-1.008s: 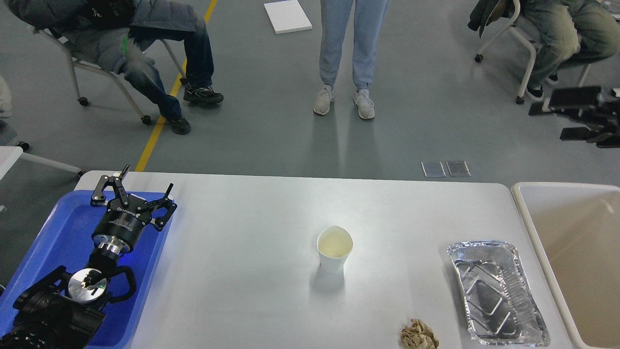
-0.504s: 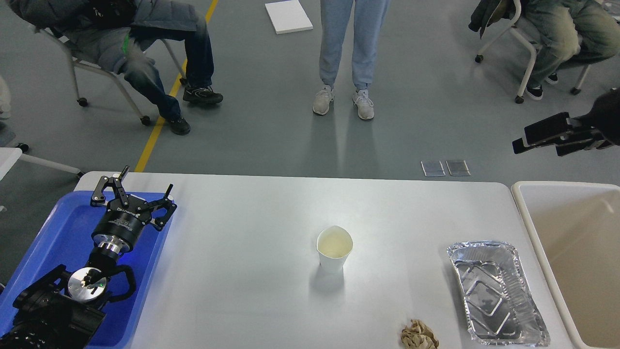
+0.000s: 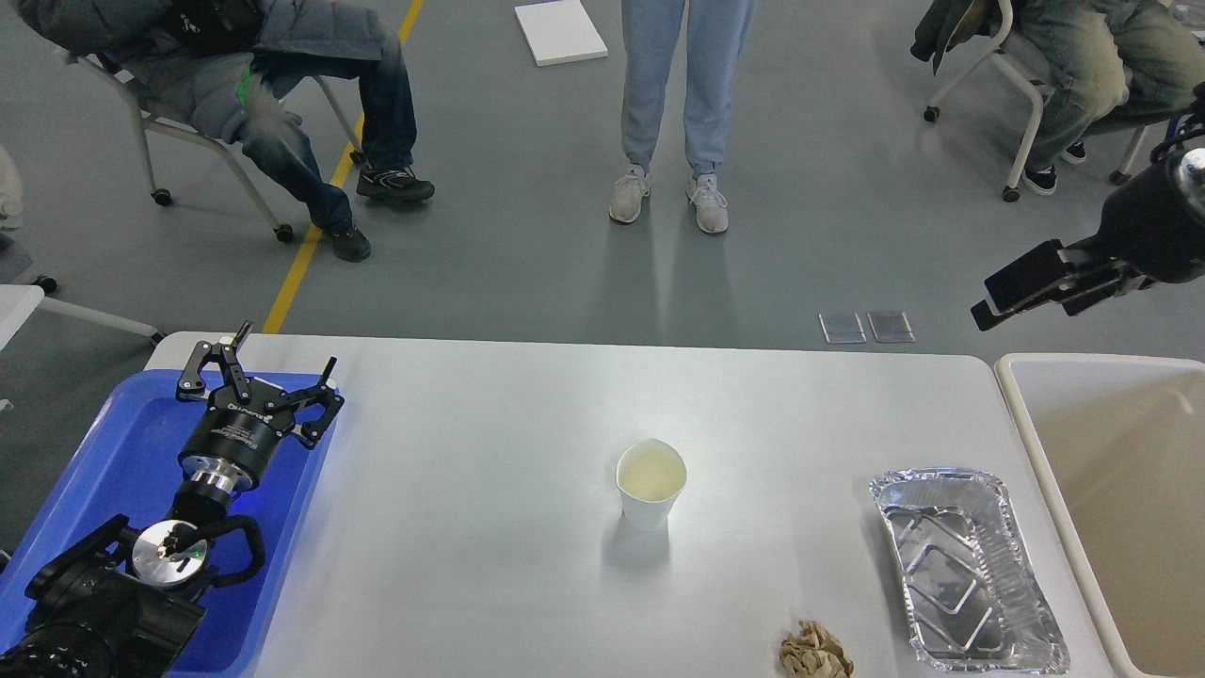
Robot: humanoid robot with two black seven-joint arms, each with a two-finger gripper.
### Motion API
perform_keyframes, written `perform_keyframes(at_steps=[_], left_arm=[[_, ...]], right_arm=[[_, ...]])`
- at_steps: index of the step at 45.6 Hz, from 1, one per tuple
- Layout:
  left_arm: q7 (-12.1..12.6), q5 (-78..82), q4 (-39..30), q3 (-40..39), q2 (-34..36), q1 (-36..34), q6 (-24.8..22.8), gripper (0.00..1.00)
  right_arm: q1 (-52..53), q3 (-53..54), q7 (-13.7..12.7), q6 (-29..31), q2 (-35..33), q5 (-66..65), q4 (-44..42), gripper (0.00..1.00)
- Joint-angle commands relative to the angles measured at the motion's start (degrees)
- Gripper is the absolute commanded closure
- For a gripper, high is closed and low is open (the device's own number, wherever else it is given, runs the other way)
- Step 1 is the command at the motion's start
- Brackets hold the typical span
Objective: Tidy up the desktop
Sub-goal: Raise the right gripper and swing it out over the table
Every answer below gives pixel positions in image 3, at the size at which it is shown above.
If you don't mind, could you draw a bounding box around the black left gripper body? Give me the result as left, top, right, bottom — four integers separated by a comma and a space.
178, 378, 289, 491

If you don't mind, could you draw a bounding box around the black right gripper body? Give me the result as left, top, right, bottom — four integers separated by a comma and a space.
1092, 149, 1204, 283

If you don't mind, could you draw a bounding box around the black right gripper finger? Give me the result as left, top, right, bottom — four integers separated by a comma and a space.
1062, 265, 1145, 316
970, 240, 1118, 331

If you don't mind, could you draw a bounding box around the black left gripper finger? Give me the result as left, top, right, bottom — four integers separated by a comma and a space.
265, 356, 345, 449
176, 322, 253, 403

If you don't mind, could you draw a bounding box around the white paper cup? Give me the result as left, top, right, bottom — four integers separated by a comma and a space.
616, 440, 688, 531

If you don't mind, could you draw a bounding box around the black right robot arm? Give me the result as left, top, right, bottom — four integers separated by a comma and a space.
970, 86, 1204, 331

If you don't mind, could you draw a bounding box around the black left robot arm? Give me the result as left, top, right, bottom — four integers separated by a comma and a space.
2, 328, 345, 677

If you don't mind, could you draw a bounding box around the white chair right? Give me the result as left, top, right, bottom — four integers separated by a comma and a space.
923, 0, 1150, 204

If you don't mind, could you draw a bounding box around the white chair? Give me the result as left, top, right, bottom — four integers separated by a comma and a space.
66, 52, 366, 244
923, 0, 1150, 204

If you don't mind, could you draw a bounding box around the beige plastic bin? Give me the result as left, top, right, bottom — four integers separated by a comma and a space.
995, 353, 1204, 677

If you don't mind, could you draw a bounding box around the seated person in green trousers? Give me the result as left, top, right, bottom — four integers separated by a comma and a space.
1009, 1, 1204, 196

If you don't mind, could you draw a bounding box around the right floor plate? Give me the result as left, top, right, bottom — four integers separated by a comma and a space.
868, 312, 916, 344

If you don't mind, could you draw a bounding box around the floor plate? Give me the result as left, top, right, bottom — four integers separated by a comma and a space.
818, 312, 866, 344
868, 312, 916, 344

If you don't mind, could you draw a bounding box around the white chair left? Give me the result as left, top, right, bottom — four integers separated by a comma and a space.
66, 52, 366, 244

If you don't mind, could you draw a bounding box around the left floor plate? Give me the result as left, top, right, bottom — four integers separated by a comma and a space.
818, 312, 866, 344

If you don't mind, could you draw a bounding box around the seated person in grey jacket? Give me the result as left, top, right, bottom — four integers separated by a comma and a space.
13, 1, 435, 263

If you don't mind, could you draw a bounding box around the aluminium foil tray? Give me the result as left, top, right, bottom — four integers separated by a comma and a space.
868, 467, 1070, 676

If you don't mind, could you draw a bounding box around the standing person in light jeans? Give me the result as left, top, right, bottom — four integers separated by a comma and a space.
609, 0, 759, 235

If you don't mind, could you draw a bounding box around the white flat board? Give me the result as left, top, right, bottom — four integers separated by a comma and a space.
515, 1, 609, 66

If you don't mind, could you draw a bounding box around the crumpled brown paper ball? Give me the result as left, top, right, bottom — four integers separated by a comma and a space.
778, 621, 856, 677

